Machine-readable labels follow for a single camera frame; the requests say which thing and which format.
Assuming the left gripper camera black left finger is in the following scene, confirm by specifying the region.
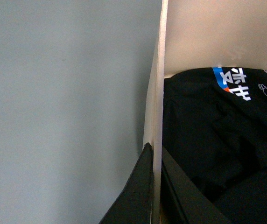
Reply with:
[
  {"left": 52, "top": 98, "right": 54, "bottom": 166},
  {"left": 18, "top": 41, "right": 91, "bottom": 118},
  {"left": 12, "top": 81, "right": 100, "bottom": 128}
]
[{"left": 100, "top": 143, "right": 154, "bottom": 224}]

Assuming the cream plastic laundry hamper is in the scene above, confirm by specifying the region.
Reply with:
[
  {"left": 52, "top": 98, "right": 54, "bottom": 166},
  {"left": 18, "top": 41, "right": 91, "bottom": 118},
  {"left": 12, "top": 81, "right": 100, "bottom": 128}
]
[{"left": 143, "top": 0, "right": 267, "bottom": 223}]

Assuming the left gripper camera black right finger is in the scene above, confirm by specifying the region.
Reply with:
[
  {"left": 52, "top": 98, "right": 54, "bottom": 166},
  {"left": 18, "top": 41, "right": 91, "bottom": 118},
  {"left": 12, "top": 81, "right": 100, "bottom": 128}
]
[{"left": 161, "top": 148, "right": 231, "bottom": 224}]

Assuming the black printed t-shirt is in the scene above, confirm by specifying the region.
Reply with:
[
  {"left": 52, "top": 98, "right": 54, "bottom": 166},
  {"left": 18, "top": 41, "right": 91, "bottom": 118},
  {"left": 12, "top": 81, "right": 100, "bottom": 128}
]
[{"left": 162, "top": 67, "right": 267, "bottom": 224}]

